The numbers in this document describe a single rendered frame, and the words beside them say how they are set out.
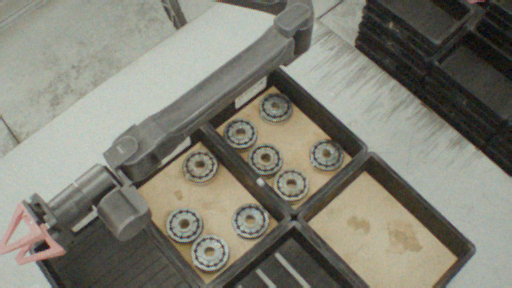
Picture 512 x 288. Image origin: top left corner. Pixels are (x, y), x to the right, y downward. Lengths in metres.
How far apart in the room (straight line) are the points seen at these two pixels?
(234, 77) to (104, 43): 2.12
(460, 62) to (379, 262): 1.26
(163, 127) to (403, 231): 0.86
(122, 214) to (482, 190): 1.27
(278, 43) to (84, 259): 0.86
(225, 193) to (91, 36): 1.75
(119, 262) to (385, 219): 0.76
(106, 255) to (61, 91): 1.52
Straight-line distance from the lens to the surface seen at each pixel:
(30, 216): 0.78
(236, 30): 1.93
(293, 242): 1.41
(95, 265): 1.46
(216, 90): 0.84
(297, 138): 1.53
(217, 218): 1.43
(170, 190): 1.47
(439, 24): 2.39
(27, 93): 2.89
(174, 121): 0.82
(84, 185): 0.80
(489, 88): 2.40
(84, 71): 2.85
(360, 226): 1.44
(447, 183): 1.72
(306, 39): 0.94
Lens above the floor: 2.18
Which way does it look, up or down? 62 degrees down
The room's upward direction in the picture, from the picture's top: 5 degrees counter-clockwise
